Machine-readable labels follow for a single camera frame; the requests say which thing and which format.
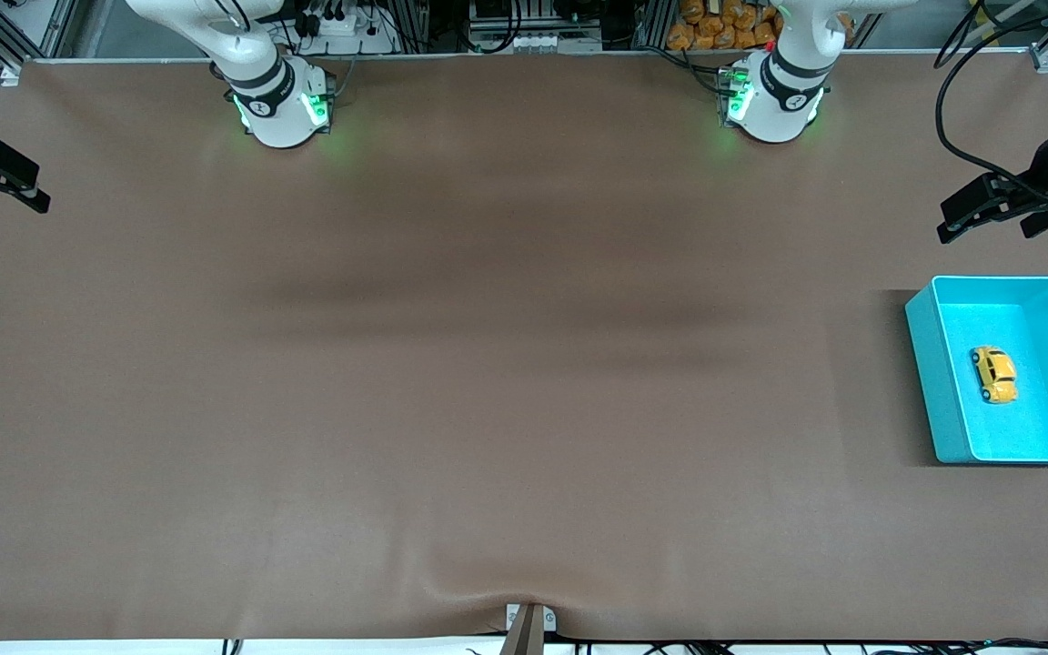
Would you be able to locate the white power strip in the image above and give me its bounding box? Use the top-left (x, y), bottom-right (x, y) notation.
top-left (297, 9), bottom-right (398, 55)

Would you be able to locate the yellow beetle toy car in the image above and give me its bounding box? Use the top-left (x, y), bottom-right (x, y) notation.
top-left (971, 346), bottom-right (1019, 404)

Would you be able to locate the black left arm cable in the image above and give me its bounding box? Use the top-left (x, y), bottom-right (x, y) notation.
top-left (933, 0), bottom-right (1048, 194)

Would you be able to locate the teal plastic bin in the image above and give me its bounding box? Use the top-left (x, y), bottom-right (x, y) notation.
top-left (904, 275), bottom-right (1048, 466)

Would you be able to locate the white terminal block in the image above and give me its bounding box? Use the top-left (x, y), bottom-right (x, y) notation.
top-left (469, 25), bottom-right (604, 54)

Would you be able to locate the brown table mat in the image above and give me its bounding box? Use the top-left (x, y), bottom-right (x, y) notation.
top-left (0, 50), bottom-right (1048, 642)

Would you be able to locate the orange packets pile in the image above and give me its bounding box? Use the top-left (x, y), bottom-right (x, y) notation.
top-left (667, 0), bottom-right (784, 51)

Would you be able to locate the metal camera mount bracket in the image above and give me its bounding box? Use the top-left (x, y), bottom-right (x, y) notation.
top-left (504, 602), bottom-right (559, 655)

